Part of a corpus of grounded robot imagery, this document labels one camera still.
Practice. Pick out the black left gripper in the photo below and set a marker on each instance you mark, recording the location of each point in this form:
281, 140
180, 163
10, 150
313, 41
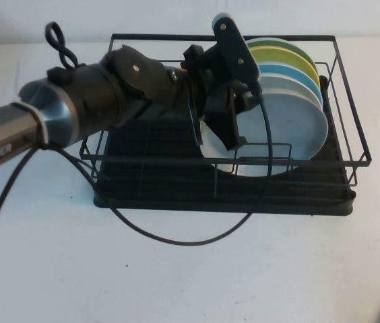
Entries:
203, 74

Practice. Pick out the white plate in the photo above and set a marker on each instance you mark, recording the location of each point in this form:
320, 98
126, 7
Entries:
277, 134

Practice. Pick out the blue plate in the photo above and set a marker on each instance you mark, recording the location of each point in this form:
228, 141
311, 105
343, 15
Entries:
277, 70

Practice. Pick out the yellow-green plate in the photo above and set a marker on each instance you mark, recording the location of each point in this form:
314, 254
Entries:
277, 54

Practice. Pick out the green plate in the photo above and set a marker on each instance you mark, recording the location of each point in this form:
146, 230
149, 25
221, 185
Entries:
277, 42

